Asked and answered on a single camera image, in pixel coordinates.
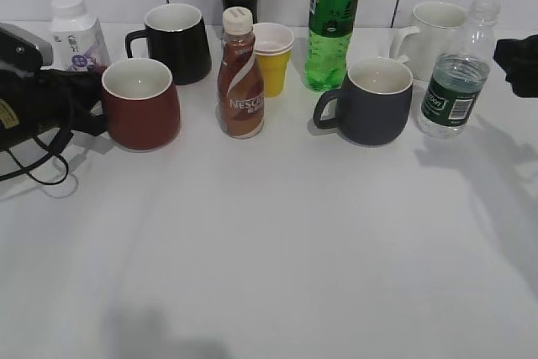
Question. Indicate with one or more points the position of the clear water bottle green label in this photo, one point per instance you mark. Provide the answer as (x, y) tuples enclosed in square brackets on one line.
[(459, 73)]

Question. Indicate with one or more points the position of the white paper cup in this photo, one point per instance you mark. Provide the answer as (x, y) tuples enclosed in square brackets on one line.
[(272, 38)]

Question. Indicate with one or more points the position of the dark grey ceramic mug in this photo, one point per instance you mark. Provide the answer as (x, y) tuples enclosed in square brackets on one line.
[(372, 105)]

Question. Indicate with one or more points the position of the white yogurt drink carton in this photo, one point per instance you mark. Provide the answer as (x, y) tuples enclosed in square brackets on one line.
[(78, 36)]

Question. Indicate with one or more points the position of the yellow paper cup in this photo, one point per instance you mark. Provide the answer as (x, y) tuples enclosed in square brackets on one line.
[(273, 70)]

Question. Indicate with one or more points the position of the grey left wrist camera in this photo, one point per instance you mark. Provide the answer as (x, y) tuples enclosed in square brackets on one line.
[(23, 50)]

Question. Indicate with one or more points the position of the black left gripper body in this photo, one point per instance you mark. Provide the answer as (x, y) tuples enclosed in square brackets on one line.
[(33, 104)]

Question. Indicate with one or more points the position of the brown Nescafe coffee bottle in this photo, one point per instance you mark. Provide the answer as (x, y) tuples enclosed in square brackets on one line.
[(240, 83)]

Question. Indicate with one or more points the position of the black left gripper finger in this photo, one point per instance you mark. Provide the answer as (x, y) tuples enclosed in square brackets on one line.
[(86, 91)]

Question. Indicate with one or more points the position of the green soda bottle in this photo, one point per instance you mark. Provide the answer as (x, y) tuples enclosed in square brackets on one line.
[(331, 23)]

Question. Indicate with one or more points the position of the black ceramic mug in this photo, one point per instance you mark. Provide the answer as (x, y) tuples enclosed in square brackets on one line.
[(175, 35)]

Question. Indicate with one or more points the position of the white ceramic mug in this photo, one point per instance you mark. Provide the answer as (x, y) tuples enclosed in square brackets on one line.
[(418, 45)]

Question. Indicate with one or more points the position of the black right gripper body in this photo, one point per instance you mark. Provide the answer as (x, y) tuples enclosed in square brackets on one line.
[(518, 59)]

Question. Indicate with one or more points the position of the dark red ceramic mug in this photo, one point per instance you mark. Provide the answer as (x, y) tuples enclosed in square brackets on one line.
[(141, 103)]

